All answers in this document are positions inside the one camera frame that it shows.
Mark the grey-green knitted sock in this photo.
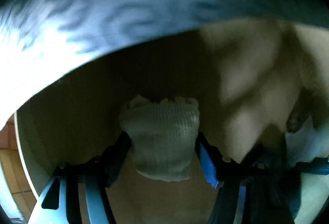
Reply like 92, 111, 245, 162
119, 95, 200, 182

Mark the blue plaid seat cushion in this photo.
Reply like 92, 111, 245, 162
1, 0, 328, 125

